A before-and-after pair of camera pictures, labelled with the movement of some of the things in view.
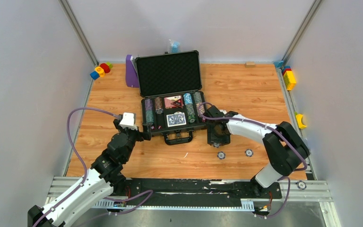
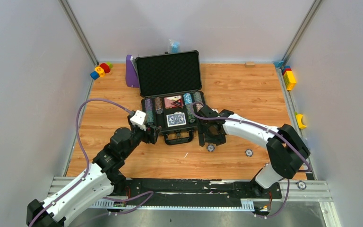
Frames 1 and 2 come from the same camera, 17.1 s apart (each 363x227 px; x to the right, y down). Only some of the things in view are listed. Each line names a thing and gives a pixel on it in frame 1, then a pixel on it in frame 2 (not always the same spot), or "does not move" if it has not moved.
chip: (301, 184) does not move
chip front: (221, 155) -> (210, 147)
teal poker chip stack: (149, 115) does not move
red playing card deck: (168, 100) does not move
